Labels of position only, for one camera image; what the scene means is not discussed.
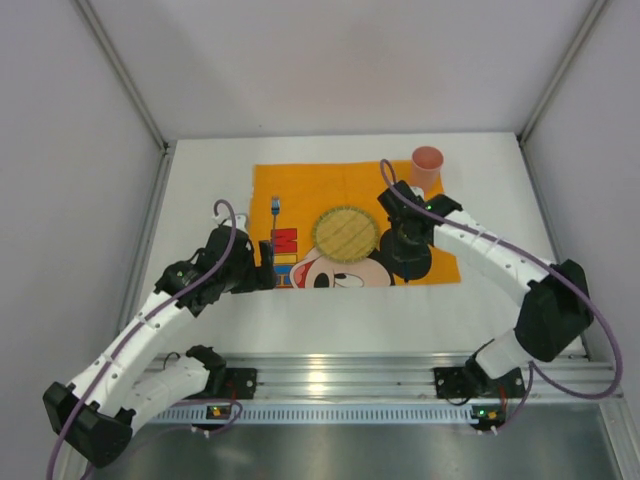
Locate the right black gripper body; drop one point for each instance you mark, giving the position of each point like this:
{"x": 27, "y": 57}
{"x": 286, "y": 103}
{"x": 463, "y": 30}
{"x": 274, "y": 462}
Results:
{"x": 405, "y": 257}

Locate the round woven bamboo plate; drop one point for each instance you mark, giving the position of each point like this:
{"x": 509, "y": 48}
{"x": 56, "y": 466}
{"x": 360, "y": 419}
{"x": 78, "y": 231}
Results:
{"x": 345, "y": 234}

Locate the aluminium front rail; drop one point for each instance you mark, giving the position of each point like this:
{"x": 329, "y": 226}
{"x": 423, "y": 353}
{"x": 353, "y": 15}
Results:
{"x": 402, "y": 377}

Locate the blue metallic spoon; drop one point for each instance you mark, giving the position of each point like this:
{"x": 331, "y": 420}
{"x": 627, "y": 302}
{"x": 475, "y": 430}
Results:
{"x": 406, "y": 273}

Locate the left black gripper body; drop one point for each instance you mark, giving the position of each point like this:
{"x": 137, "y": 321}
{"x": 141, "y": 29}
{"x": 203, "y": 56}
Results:
{"x": 266, "y": 265}

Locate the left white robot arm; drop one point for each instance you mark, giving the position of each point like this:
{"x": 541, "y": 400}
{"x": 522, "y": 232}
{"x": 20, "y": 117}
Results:
{"x": 100, "y": 410}

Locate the blue metallic fork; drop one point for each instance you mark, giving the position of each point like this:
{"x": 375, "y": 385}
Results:
{"x": 275, "y": 211}

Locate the slotted grey cable duct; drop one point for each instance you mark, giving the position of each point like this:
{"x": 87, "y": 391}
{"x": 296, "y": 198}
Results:
{"x": 315, "y": 414}

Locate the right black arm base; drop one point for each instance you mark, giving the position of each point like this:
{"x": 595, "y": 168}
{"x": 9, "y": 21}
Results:
{"x": 457, "y": 383}

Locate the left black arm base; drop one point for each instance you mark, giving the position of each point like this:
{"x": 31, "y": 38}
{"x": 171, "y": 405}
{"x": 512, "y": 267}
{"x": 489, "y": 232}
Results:
{"x": 239, "y": 384}

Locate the pink plastic cup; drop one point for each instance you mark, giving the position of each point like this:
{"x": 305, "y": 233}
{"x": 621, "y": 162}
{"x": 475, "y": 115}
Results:
{"x": 426, "y": 163}

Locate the orange cartoon mouse placemat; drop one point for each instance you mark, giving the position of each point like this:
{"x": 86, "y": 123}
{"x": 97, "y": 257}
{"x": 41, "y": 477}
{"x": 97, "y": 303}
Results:
{"x": 306, "y": 191}

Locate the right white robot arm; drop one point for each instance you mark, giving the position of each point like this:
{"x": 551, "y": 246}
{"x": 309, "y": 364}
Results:
{"x": 551, "y": 297}

